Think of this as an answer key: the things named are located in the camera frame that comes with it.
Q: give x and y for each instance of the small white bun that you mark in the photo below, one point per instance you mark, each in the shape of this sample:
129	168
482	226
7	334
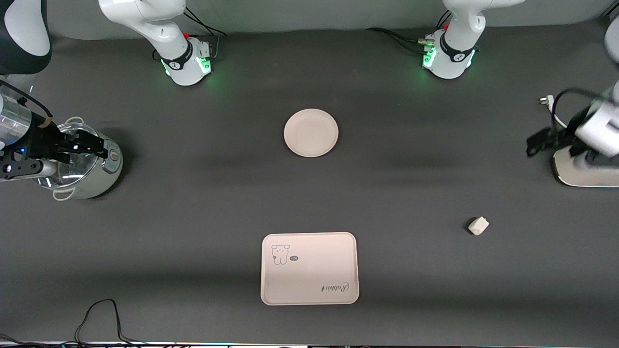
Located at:
478	225

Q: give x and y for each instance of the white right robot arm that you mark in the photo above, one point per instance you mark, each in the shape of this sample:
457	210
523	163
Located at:
169	29

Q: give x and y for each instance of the round beige plate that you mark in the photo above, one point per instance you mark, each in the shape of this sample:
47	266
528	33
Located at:
311	132

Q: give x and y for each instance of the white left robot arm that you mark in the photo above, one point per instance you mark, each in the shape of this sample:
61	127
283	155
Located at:
457	48

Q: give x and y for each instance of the cream toaster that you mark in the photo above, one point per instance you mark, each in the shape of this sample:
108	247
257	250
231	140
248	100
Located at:
580	174

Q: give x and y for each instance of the beige tray with bear print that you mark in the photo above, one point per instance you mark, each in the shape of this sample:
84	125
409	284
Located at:
309	268

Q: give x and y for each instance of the pale green electric pot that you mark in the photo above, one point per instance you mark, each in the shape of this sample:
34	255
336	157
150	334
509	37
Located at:
104	179

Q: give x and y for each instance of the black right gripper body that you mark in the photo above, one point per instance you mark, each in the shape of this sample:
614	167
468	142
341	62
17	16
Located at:
42	141

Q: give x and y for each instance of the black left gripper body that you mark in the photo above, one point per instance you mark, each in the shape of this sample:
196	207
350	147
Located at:
562	137

